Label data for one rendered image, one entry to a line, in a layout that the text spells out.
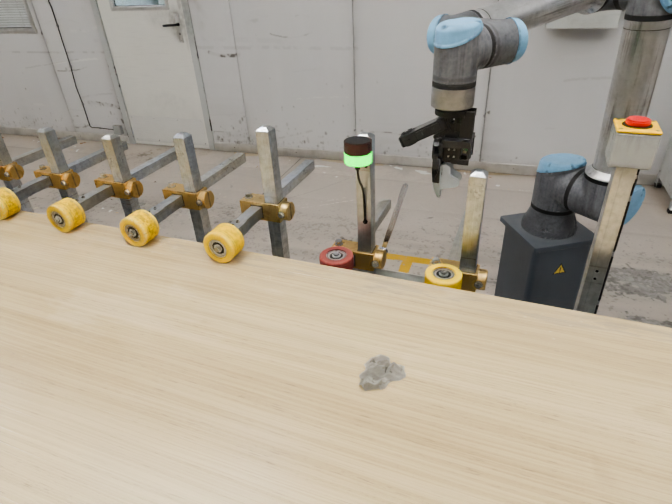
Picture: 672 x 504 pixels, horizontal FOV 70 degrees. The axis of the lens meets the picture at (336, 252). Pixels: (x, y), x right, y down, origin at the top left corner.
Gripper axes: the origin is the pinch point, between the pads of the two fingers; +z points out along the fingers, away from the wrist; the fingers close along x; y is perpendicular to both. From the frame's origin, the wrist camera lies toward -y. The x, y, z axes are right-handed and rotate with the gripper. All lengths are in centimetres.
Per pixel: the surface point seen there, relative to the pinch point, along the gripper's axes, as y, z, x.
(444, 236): -20, 101, 153
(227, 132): -235, 83, 251
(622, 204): 37.0, -6.3, -9.6
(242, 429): -15, 11, -68
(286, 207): -35.7, 4.7, -9.5
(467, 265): 10.0, 13.1, -9.6
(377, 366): 1, 9, -50
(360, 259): -15.8, 16.0, -10.4
